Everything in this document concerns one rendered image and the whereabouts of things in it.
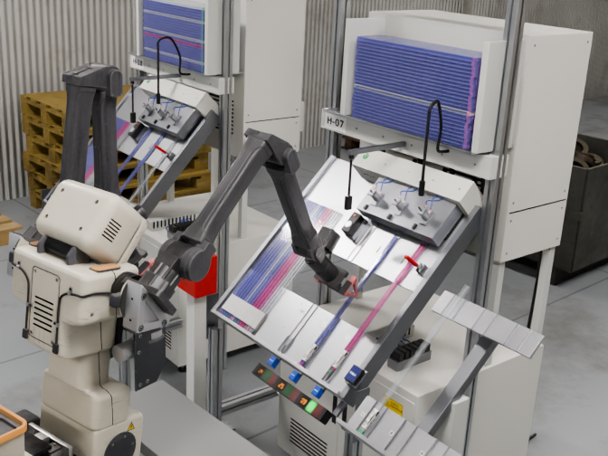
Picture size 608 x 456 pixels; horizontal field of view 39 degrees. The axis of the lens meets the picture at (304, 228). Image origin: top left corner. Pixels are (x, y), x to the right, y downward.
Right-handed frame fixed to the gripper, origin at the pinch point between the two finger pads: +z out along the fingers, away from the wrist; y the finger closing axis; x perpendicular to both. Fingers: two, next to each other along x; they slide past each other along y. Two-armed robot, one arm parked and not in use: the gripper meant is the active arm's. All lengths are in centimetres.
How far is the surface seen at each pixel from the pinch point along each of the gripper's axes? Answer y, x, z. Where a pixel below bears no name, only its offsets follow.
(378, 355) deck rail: -21.6, 11.7, 4.8
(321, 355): -4.1, 20.6, 4.4
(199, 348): 82, 40, 41
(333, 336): -3.4, 13.7, 4.6
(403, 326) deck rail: -21.6, 0.4, 6.5
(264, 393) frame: 48, 39, 50
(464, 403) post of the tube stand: -52, 11, 8
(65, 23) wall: 422, -91, 53
